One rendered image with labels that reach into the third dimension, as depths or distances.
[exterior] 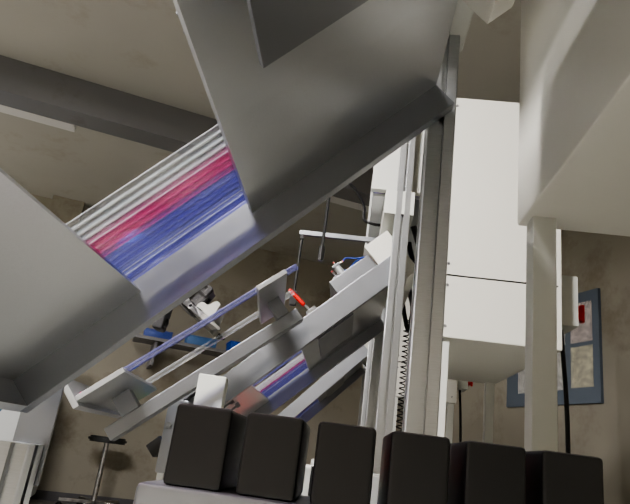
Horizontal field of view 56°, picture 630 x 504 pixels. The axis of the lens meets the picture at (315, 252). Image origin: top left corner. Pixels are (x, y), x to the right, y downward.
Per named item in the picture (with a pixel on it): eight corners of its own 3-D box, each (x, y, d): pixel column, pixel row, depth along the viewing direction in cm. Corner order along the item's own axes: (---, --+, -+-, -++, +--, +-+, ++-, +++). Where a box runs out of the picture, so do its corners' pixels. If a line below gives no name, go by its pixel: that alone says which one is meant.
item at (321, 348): (305, 346, 154) (293, 330, 155) (315, 379, 216) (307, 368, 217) (404, 274, 159) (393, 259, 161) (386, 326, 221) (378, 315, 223)
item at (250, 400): (179, 425, 148) (173, 414, 149) (227, 436, 211) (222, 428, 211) (242, 380, 151) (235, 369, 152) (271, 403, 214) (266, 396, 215)
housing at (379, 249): (395, 286, 158) (363, 246, 162) (383, 325, 204) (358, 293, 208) (419, 268, 159) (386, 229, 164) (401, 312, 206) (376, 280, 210)
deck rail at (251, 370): (179, 436, 146) (166, 415, 147) (181, 437, 147) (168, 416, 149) (406, 272, 157) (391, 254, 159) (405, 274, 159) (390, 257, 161)
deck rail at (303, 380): (228, 444, 210) (219, 429, 211) (229, 444, 211) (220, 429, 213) (387, 327, 221) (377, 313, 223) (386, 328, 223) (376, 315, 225)
